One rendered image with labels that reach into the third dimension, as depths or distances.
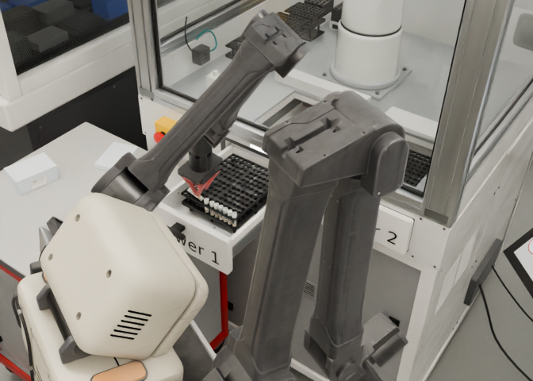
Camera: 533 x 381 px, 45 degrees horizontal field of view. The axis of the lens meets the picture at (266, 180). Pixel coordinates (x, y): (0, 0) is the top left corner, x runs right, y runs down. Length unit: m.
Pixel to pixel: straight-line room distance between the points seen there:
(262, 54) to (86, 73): 1.35
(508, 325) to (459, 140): 1.39
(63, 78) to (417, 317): 1.36
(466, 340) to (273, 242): 1.98
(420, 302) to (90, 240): 1.10
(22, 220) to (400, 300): 1.07
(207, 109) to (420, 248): 0.79
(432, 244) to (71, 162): 1.12
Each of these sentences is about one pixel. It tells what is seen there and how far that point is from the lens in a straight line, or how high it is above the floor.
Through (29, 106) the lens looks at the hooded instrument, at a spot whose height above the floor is 0.86.
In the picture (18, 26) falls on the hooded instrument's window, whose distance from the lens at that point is 2.16.
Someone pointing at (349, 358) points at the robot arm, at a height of 1.24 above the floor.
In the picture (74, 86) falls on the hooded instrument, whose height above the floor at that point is 0.85.
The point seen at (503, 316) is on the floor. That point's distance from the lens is 2.77.
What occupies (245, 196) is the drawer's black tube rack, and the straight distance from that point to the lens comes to 1.70.
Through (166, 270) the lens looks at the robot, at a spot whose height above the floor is 1.36.
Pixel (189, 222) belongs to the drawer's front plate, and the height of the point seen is 0.93.
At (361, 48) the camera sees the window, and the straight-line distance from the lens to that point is 1.50.
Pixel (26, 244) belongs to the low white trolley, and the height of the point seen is 0.76.
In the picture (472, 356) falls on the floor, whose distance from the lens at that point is 2.60.
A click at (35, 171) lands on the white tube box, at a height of 0.81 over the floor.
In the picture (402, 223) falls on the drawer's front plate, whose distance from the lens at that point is 1.64.
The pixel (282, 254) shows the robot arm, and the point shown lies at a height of 1.49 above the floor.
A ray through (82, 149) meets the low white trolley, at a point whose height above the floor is 0.76.
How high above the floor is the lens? 1.98
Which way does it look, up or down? 38 degrees down
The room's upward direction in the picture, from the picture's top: 1 degrees clockwise
